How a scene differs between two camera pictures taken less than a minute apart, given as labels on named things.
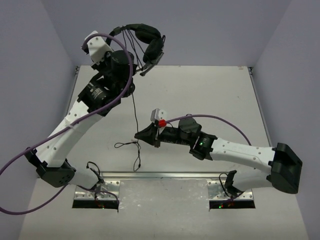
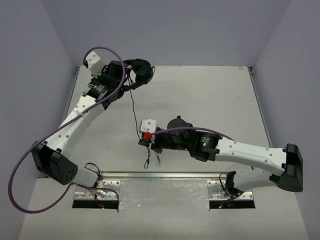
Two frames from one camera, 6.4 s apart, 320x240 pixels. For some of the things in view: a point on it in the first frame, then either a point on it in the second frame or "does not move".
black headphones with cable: [143, 45] → [145, 73]
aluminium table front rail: [160, 175] does not move
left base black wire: [100, 179] does not move
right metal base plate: [217, 191] does not move
